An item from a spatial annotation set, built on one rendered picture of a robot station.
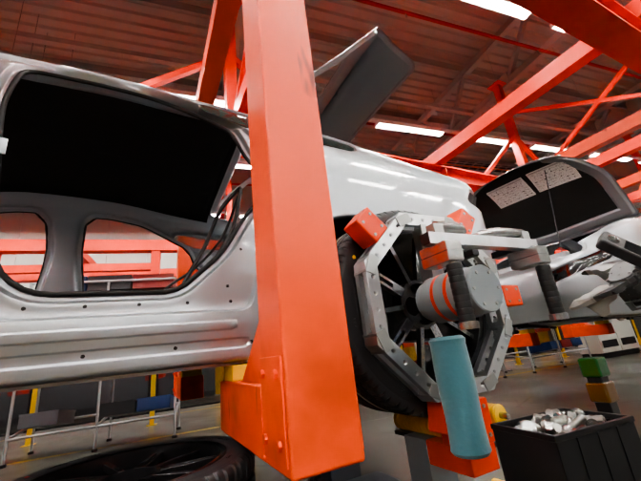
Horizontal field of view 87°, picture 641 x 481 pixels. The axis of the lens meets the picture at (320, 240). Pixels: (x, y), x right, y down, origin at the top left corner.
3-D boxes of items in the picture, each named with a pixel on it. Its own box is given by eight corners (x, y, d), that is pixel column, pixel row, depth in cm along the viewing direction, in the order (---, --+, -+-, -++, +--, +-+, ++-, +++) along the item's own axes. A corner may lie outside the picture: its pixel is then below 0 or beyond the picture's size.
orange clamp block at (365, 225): (374, 236, 107) (354, 216, 106) (388, 226, 101) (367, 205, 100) (362, 250, 103) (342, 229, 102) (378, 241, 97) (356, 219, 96)
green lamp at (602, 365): (591, 375, 77) (585, 356, 78) (611, 375, 73) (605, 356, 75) (582, 377, 75) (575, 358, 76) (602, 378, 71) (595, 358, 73)
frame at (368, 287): (510, 382, 110) (468, 226, 127) (529, 382, 105) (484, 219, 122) (373, 412, 86) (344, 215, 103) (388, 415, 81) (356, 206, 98)
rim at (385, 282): (300, 346, 110) (419, 409, 121) (335, 341, 90) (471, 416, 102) (350, 226, 135) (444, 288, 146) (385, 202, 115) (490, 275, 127)
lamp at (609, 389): (599, 399, 75) (593, 380, 76) (621, 400, 72) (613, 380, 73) (589, 402, 73) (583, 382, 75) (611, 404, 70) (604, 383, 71)
